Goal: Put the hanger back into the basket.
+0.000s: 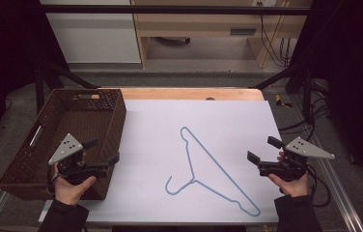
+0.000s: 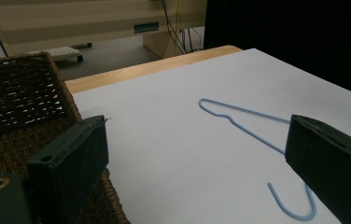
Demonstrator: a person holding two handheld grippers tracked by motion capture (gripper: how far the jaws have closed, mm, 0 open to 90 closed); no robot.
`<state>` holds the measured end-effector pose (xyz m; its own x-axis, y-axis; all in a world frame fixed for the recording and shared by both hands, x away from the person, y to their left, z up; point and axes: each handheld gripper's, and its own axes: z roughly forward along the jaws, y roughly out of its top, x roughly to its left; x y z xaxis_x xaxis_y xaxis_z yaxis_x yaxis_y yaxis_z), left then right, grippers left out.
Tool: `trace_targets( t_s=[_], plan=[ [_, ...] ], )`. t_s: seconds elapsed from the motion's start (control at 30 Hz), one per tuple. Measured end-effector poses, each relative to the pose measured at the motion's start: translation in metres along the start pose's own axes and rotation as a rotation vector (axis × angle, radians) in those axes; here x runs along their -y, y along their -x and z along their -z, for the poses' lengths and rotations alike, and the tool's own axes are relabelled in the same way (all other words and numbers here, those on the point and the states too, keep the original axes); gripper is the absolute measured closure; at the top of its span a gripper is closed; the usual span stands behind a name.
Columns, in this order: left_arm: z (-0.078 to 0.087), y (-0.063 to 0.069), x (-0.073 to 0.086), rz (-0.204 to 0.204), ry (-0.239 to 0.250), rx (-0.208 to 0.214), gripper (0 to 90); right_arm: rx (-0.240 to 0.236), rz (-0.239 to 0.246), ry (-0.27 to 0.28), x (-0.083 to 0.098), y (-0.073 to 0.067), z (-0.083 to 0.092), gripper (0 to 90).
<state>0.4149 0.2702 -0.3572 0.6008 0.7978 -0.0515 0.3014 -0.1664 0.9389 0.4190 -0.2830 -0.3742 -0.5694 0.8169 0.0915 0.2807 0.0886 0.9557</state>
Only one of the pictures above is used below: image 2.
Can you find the white sheet table cover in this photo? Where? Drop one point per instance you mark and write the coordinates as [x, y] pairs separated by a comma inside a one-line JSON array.
[[195, 130]]

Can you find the white wheeled dolly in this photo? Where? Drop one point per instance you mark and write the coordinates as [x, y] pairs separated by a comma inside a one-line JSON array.
[[63, 53]]

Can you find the beige cabinet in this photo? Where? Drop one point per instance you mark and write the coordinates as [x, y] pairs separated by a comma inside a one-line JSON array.
[[80, 21]]

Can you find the brown woven wicker basket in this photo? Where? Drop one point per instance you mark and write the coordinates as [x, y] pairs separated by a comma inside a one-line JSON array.
[[24, 102]]

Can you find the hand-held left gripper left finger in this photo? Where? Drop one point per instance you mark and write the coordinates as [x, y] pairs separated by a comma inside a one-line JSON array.
[[71, 165]]

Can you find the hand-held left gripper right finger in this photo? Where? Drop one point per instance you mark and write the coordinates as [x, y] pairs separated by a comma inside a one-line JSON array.
[[332, 161]]

